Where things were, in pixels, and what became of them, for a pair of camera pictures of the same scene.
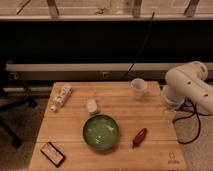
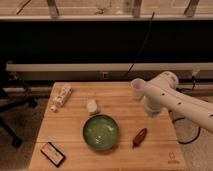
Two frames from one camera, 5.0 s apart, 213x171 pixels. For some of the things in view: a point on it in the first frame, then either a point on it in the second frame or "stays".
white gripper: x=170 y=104 → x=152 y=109
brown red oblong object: x=140 y=136 stays
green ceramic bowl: x=100 y=132 stays
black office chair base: x=25 y=102 stays
